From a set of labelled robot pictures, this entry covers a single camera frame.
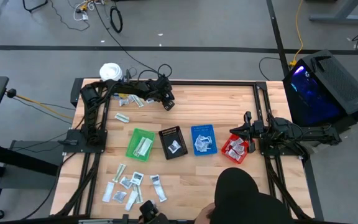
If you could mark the black aluminium table frame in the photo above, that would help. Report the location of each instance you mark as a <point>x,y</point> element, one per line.
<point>213,82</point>

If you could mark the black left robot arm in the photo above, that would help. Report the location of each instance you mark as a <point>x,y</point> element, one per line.
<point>90,102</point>

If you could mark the red plastic basket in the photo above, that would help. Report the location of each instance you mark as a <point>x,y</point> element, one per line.
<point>242,157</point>

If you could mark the white wipes canister blue label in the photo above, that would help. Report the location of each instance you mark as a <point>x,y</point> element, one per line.
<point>110,71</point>

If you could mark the person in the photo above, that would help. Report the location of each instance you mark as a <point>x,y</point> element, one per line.
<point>238,199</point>

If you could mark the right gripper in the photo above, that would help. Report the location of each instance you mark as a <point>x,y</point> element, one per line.
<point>256,130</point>

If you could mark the black control box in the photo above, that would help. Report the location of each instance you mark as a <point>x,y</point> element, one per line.
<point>76,91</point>

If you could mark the grey desk leg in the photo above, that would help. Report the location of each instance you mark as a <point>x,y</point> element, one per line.
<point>340,17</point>

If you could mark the long white packet dark end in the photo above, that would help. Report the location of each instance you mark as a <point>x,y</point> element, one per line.
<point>158,188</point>

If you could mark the blue plastic basket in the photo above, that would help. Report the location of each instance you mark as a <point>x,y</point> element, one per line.
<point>213,130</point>

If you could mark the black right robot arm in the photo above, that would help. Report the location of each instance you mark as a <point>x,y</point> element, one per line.
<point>306,135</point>

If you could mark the black table-level depth camera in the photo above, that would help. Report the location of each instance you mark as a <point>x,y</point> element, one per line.
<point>182,221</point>

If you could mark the person's hand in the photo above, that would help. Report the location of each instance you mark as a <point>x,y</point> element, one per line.
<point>204,214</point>

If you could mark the green plastic basket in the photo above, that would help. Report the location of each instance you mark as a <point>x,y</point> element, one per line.
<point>130,152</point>

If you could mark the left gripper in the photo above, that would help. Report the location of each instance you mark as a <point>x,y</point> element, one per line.
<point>163,88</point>

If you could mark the black computer tower blue light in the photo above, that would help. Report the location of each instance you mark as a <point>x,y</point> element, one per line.
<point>337,90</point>

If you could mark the crumpled silver dark packet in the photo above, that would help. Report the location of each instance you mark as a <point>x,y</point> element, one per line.
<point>153,202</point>

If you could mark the black plastic basket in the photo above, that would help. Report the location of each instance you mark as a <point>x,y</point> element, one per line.
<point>182,149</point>

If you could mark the black stand base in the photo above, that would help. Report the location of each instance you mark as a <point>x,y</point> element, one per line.
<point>34,6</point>

